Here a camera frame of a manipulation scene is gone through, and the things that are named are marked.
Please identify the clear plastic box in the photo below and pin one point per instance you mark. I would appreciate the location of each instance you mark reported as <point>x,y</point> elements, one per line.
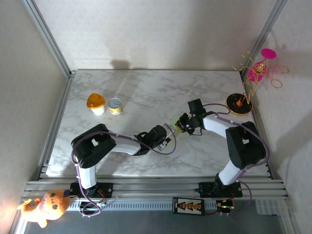
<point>267,207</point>

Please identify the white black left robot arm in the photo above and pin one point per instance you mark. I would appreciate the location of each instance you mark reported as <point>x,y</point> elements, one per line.
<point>87,176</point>

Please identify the white cup orange lid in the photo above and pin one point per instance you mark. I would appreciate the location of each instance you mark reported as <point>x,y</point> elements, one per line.
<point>95,101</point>

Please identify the black orange power board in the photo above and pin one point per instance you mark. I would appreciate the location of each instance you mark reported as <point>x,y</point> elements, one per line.
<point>187,206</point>

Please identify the orange plush toy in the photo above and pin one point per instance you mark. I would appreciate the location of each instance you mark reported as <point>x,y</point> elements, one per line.
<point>48,207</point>

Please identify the aluminium frame post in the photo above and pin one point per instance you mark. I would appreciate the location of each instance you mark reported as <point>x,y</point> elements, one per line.
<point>49,36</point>
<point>263,36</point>

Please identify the tin can yellow label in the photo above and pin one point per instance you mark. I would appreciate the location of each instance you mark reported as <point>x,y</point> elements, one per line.
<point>115,103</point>

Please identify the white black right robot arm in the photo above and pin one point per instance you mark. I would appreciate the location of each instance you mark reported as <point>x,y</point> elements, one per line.
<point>228,174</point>

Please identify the pink plastic glass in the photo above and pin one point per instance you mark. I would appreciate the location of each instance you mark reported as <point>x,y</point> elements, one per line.
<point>268,53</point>

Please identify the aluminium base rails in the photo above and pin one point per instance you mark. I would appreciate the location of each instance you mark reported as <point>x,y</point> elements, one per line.
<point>158,187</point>

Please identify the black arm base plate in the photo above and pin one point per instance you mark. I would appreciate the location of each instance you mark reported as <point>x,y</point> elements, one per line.
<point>206,190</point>
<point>107,189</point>

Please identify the aluminium table side rail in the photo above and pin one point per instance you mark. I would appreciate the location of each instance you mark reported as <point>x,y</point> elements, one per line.
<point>264,146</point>
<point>64,97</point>

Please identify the black yellow connector module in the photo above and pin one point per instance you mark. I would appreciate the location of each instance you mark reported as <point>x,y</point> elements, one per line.
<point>223,204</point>

